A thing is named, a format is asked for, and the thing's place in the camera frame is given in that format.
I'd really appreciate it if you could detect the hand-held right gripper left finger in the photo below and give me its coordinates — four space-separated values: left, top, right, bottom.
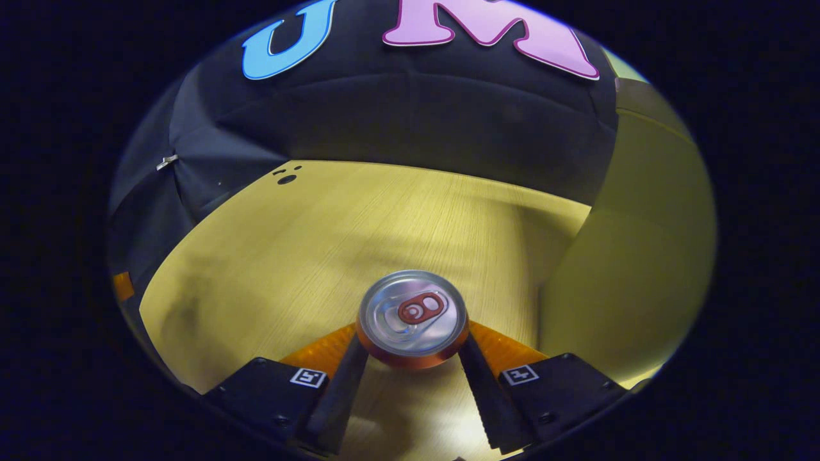
204 323 371 457

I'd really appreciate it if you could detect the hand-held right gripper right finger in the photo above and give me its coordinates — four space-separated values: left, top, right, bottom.
456 320 628 455

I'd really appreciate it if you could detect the red pop can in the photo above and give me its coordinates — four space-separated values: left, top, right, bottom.
356 270 470 370

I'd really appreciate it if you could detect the pale green desktop garbage bin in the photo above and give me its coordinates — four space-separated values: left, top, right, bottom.
537 48 717 390

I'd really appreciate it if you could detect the wooden desktop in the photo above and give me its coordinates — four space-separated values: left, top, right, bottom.
139 159 641 461

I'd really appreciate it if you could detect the black backdrop cloth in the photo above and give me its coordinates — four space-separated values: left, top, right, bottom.
108 0 641 257

